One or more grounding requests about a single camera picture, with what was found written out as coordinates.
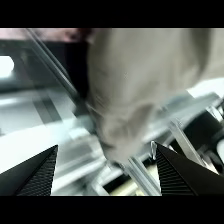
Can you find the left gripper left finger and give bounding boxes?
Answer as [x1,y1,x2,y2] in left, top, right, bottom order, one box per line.
[0,144,60,197]

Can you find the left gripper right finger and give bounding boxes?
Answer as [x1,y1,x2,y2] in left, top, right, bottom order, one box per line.
[154,142,224,197]

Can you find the brown shirt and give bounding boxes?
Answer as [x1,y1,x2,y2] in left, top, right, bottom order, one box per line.
[84,27,224,165]

